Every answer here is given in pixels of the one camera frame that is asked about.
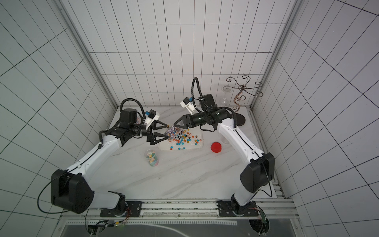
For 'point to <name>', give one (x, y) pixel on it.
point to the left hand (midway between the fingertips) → (164, 133)
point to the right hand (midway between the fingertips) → (179, 120)
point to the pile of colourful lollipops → (182, 137)
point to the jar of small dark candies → (170, 131)
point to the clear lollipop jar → (223, 139)
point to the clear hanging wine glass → (226, 88)
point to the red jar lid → (215, 147)
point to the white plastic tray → (165, 145)
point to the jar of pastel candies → (150, 155)
